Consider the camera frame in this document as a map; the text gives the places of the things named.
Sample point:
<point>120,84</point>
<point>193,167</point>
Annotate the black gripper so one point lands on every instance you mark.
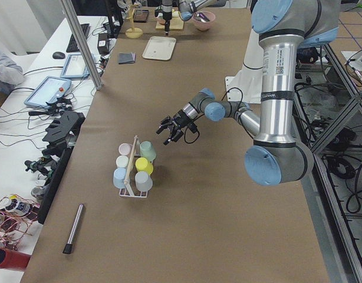
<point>166,18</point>
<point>180,118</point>

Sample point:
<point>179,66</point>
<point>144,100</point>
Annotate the cream rabbit tray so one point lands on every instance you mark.
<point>159,48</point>

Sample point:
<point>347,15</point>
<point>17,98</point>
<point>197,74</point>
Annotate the green cup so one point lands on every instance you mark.
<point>147,151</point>

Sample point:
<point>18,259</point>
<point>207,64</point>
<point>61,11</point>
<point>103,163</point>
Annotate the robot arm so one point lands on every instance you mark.
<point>186,10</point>
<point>283,27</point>

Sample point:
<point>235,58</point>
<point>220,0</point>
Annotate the dark brown tray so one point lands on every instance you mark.
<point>141,15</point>

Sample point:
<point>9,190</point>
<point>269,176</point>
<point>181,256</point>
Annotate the yellow cup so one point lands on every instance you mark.
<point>143,165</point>

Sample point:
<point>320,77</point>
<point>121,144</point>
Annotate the pink cup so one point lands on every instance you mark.
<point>125,149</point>

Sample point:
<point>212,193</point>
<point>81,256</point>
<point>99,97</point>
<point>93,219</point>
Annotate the cream white cup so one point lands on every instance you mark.
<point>122,161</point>

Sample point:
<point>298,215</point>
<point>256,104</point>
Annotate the grey cup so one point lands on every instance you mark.
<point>143,181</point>

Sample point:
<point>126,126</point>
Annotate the light blue cup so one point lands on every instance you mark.
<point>119,177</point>

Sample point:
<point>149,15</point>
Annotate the wooden cutting board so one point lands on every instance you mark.
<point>176,23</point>

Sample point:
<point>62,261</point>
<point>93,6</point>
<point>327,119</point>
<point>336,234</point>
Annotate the wooden stand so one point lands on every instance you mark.
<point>133,32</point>

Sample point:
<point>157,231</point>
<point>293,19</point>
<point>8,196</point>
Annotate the pink bowl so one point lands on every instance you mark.
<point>203,20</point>

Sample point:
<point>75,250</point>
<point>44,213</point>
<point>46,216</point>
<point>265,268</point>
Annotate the grey folded cloth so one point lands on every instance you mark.
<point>127,58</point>

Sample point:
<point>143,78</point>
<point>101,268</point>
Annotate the blue teach pendant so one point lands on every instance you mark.
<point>48,91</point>
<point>74,67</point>

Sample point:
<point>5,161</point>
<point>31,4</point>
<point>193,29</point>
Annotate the black plastic holder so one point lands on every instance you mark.
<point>57,131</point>

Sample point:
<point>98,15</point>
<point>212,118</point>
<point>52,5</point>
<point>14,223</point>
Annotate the black computer mouse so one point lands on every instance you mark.
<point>58,55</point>

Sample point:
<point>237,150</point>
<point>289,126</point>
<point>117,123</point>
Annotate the metal cylinder black tip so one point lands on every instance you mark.
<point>68,249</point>

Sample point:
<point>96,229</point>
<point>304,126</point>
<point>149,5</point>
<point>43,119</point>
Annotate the red cylinder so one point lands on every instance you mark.
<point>13,260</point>

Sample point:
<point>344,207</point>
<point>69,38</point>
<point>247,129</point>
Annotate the wooden rack handle rod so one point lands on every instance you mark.
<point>131,158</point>

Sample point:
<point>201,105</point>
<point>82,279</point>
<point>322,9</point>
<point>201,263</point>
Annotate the white wire cup rack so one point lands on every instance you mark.
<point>131,191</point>

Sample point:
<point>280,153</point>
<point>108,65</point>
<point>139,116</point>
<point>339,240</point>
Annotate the aluminium frame post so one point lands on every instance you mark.
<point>75,27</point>

